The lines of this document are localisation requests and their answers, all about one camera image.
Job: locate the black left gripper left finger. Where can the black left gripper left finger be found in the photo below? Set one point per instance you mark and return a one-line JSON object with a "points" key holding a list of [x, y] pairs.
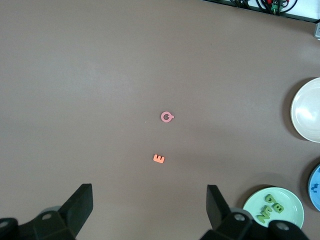
{"points": [[75, 207]]}

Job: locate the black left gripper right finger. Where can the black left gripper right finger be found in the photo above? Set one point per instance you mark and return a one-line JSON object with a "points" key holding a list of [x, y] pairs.
{"points": [[220, 215]]}

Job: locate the green foam letter q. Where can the green foam letter q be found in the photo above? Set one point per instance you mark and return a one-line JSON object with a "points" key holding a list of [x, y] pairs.
{"points": [[270, 198]]}

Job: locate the green foam letter B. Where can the green foam letter B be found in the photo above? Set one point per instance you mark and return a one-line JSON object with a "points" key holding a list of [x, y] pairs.
{"points": [[278, 208]]}

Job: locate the blue foam letter x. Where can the blue foam letter x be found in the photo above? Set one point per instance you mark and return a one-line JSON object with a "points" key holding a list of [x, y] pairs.
{"points": [[315, 188]]}

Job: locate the green plate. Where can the green plate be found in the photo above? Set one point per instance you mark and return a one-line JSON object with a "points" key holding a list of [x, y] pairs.
{"points": [[290, 200]]}

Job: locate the orange foam letter E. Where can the orange foam letter E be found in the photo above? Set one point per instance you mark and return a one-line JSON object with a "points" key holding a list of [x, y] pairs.
{"points": [[159, 159]]}

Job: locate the blue plate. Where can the blue plate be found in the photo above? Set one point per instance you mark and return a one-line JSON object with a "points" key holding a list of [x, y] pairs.
{"points": [[315, 175]]}

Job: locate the pink foam letter Q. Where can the pink foam letter Q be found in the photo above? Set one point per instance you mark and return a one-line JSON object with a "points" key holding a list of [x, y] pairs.
{"points": [[162, 117]]}

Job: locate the beige plate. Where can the beige plate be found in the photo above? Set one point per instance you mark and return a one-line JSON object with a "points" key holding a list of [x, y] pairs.
{"points": [[307, 112]]}

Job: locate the brown table cover mat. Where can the brown table cover mat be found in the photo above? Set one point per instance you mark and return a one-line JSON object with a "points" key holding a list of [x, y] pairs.
{"points": [[100, 75]]}

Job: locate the grey metal bracket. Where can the grey metal bracket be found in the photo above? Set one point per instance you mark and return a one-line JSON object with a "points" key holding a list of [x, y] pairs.
{"points": [[317, 30]]}

